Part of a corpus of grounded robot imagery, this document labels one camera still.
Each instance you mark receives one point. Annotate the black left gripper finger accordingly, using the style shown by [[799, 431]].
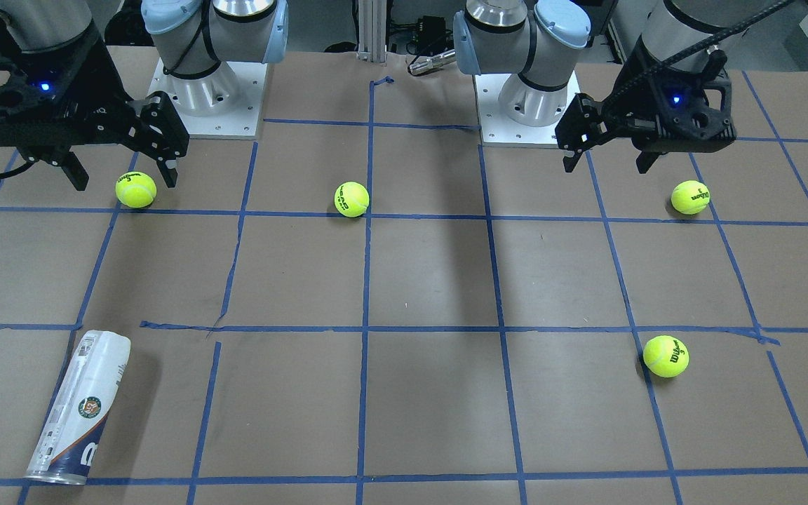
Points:
[[645, 160], [579, 129]]

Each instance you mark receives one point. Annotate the far Wilson tennis ball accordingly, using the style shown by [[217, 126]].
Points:
[[690, 197]]

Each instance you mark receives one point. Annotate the aluminium frame post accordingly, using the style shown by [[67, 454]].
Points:
[[372, 30]]

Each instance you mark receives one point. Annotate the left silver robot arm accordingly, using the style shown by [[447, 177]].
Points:
[[542, 43]]

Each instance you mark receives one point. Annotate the tennis ball near right gripper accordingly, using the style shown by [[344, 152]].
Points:
[[135, 190]]

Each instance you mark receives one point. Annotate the centre Head tennis ball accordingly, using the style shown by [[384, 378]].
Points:
[[352, 199]]

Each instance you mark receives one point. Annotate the black electronics box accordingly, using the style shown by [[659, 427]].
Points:
[[429, 36]]

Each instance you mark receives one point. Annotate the clear plastic tennis ball can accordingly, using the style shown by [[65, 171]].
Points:
[[75, 423]]

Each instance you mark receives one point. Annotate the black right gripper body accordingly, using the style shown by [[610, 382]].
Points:
[[104, 78]]

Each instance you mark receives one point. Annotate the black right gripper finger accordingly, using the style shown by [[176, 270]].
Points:
[[61, 157], [162, 135]]

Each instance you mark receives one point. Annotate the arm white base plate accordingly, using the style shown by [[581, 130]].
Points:
[[227, 104], [513, 114]]

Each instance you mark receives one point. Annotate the wilson tennis ball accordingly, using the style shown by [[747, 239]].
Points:
[[690, 197], [666, 356]]

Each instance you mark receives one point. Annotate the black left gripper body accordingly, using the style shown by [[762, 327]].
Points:
[[634, 100]]

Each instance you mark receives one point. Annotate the silver cylindrical tool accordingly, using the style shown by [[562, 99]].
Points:
[[425, 64]]

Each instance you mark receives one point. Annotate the near Wilson tennis ball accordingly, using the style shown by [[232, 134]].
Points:
[[666, 356]]

